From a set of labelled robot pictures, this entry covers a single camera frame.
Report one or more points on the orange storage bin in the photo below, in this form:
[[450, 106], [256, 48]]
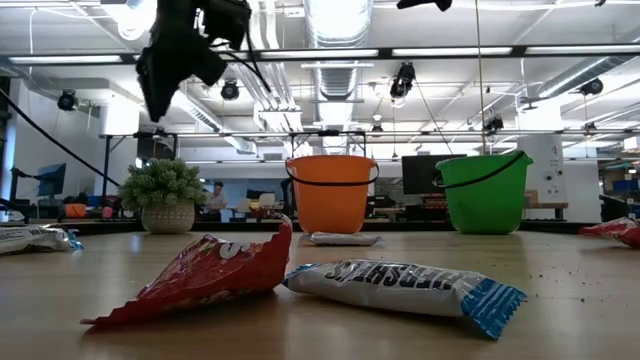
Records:
[[75, 210]]

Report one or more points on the black aluminium table frame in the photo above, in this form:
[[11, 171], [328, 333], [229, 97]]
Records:
[[235, 226]]

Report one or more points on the green potted plant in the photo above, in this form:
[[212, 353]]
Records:
[[165, 185]]

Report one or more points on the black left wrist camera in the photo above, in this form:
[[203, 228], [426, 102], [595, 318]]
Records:
[[225, 22]]

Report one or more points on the white blue Hershey's bar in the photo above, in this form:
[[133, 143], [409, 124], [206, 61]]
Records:
[[400, 290], [345, 239], [35, 239]]

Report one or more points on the silver ventilation duct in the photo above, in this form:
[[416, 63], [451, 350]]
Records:
[[575, 80], [337, 30]]

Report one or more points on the wooden background desk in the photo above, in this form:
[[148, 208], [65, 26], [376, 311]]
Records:
[[545, 204]]

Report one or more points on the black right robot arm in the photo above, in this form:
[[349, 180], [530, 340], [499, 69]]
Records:
[[425, 4]]

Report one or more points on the black ceiling spotlight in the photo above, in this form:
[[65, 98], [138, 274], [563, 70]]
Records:
[[592, 86], [404, 77], [492, 124], [67, 100], [230, 90]]

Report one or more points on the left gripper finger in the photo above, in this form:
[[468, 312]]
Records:
[[172, 95], [156, 102]]

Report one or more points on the black overhead light beam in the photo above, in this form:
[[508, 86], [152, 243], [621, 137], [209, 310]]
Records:
[[518, 50]]

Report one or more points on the black office chair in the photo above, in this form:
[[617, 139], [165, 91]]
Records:
[[612, 207]]

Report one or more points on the green plastic bucket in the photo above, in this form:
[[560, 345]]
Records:
[[480, 205]]

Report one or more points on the red Skittles candy bag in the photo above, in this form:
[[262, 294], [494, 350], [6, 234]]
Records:
[[210, 280], [615, 230]]

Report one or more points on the black background rack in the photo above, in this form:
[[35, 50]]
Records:
[[155, 149]]

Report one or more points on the orange plastic bucket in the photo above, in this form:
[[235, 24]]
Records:
[[330, 205]]

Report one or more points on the black computer monitor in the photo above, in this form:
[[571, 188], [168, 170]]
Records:
[[417, 175]]

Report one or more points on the person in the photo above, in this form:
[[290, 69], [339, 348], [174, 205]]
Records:
[[217, 198]]

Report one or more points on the dark monitor on arm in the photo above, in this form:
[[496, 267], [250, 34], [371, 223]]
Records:
[[52, 179]]

